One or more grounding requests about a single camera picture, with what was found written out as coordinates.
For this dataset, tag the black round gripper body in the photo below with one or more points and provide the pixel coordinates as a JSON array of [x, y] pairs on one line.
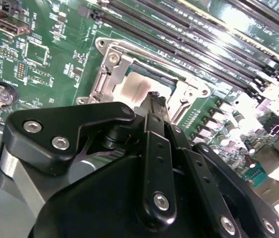
[[92, 205]]

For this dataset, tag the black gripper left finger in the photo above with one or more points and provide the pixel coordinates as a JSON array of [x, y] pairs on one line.
[[42, 141]]

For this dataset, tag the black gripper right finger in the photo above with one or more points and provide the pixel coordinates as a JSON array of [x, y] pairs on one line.
[[228, 198]]

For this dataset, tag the metal socket cover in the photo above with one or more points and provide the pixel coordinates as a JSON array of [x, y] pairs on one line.
[[118, 74]]

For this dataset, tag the silver topped CPU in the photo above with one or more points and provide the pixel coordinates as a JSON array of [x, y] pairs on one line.
[[134, 86]]

